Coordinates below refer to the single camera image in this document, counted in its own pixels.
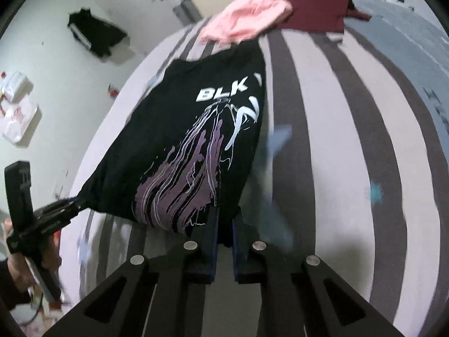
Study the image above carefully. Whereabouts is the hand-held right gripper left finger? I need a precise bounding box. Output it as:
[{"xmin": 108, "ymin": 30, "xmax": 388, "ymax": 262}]
[{"xmin": 45, "ymin": 207, "xmax": 221, "ymax": 337}]

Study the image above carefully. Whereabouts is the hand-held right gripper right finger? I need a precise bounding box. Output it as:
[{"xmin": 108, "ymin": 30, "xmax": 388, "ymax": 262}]
[{"xmin": 232, "ymin": 215, "xmax": 404, "ymax": 337}]

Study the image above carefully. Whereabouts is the clear plastic bag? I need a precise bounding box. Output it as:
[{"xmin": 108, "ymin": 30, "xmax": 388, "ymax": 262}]
[{"xmin": 0, "ymin": 71, "xmax": 34, "ymax": 102}]

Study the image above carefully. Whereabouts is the person's left hand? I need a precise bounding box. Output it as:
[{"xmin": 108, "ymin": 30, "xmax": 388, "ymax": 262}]
[{"xmin": 3, "ymin": 218, "xmax": 64, "ymax": 291}]

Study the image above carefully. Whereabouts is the bed with striped star sheet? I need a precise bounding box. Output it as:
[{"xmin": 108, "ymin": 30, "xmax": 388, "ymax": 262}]
[{"xmin": 58, "ymin": 0, "xmax": 449, "ymax": 337}]

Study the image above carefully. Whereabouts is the black printed t-shirt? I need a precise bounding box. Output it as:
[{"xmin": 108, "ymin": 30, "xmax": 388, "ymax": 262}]
[{"xmin": 79, "ymin": 40, "xmax": 268, "ymax": 247}]

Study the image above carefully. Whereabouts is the maroon shirt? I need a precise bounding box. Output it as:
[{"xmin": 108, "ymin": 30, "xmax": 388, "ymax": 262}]
[{"xmin": 277, "ymin": 0, "xmax": 372, "ymax": 34}]

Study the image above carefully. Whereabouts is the white door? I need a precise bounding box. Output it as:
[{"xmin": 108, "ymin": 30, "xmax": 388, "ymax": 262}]
[{"xmin": 82, "ymin": 0, "xmax": 204, "ymax": 57}]

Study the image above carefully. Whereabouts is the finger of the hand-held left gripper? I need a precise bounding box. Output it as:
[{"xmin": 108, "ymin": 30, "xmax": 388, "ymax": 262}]
[
  {"xmin": 43, "ymin": 197, "xmax": 84, "ymax": 215},
  {"xmin": 52, "ymin": 204, "xmax": 89, "ymax": 226}
]

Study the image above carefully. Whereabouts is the person's left forearm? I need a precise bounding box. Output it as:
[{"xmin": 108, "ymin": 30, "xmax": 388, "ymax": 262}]
[{"xmin": 0, "ymin": 258, "xmax": 34, "ymax": 309}]

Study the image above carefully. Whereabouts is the white tote bag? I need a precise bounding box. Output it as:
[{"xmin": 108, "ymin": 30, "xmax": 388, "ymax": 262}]
[{"xmin": 2, "ymin": 103, "xmax": 42, "ymax": 144}]

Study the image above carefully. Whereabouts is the upright silver suitcase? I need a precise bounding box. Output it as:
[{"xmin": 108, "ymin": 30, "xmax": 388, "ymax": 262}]
[{"xmin": 173, "ymin": 0, "xmax": 204, "ymax": 25}]

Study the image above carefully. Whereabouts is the black striped jacket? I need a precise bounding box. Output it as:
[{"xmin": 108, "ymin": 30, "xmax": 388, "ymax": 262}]
[{"xmin": 67, "ymin": 7, "xmax": 129, "ymax": 58}]

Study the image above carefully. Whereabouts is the pink shirt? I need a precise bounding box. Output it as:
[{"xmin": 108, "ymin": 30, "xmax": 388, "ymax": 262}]
[{"xmin": 198, "ymin": 0, "xmax": 293, "ymax": 44}]

